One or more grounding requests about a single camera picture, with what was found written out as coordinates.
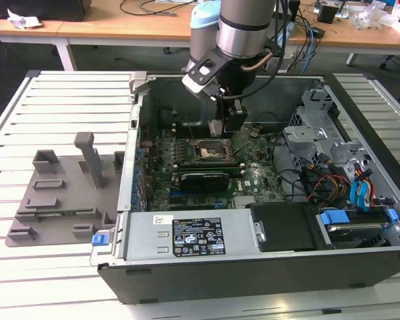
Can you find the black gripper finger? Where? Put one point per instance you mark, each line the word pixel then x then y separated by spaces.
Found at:
pixel 236 121
pixel 221 108

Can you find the silver CPU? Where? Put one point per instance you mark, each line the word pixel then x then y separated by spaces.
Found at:
pixel 216 129

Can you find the metal locking lever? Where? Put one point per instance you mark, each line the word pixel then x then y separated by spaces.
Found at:
pixel 190 128

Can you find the CPU socket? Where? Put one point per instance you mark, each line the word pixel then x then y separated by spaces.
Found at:
pixel 208 151

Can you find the silver coin battery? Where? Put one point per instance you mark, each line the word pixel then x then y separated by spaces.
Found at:
pixel 254 133

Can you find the green motherboard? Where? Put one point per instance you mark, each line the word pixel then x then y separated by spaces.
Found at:
pixel 260 186

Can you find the black graphics card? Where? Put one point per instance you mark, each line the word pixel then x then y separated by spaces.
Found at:
pixel 203 183

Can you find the silver drive bay cage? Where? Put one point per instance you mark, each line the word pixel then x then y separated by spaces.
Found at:
pixel 306 133

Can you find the silver chipset heatsink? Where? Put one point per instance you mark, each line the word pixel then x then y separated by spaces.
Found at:
pixel 245 200

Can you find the grey plastic latch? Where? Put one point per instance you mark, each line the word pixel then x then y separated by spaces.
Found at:
pixel 136 81

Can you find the small black adapter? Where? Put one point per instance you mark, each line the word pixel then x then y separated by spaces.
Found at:
pixel 318 32

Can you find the black container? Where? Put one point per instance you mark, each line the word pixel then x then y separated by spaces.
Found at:
pixel 327 15

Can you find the black plastic shroud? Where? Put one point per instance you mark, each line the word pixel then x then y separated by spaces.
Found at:
pixel 283 230

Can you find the wooden desk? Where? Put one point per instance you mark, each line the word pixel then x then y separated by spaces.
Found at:
pixel 120 28

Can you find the blue disk carrier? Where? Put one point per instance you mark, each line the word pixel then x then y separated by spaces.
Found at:
pixel 333 216

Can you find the clear plastic bag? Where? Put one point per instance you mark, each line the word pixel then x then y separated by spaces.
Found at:
pixel 373 15

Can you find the grey power supply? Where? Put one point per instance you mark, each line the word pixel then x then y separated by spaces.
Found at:
pixel 143 240

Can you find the black PC case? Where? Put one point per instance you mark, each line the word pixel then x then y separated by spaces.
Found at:
pixel 220 283

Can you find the hard disk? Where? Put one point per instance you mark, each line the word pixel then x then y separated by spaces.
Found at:
pixel 353 235

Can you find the grey parts rack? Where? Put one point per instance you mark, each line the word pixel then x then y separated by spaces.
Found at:
pixel 66 200

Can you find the blue release latch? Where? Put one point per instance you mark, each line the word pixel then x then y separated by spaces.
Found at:
pixel 98 240

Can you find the black equipment box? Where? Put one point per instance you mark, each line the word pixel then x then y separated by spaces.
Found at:
pixel 36 8

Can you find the white crumpled paper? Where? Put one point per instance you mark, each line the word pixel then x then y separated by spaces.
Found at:
pixel 20 20

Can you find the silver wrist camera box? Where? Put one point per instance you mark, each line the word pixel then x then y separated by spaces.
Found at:
pixel 195 83

